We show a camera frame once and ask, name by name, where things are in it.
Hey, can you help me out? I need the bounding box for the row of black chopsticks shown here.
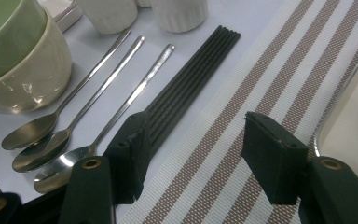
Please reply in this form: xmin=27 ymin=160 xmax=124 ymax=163
xmin=144 ymin=24 xmax=242 ymax=157

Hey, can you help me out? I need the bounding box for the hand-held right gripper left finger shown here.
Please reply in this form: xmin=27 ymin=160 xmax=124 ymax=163
xmin=103 ymin=110 xmax=153 ymax=205

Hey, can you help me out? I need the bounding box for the green ceramic bowl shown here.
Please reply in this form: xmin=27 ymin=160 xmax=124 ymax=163
xmin=0 ymin=0 xmax=48 ymax=88

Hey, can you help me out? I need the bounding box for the white square plate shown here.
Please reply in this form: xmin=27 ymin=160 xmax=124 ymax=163
xmin=38 ymin=0 xmax=79 ymax=18
xmin=312 ymin=34 xmax=358 ymax=192
xmin=54 ymin=6 xmax=84 ymax=34

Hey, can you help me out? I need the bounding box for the white ribbed cup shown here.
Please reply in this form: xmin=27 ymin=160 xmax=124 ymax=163
xmin=150 ymin=0 xmax=209 ymax=34
xmin=76 ymin=0 xmax=139 ymax=35

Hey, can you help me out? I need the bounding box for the cream ceramic bowl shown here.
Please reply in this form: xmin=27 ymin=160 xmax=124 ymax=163
xmin=0 ymin=7 xmax=73 ymax=115

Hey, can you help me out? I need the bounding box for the brown striped placemat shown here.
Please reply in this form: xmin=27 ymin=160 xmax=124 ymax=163
xmin=117 ymin=0 xmax=358 ymax=224

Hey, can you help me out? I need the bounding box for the long steel spoon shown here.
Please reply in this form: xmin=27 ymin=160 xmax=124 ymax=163
xmin=0 ymin=28 xmax=132 ymax=151
xmin=33 ymin=43 xmax=176 ymax=195
xmin=11 ymin=35 xmax=146 ymax=174

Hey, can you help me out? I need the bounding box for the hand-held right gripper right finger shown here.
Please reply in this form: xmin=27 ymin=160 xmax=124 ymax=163
xmin=241 ymin=111 xmax=310 ymax=206

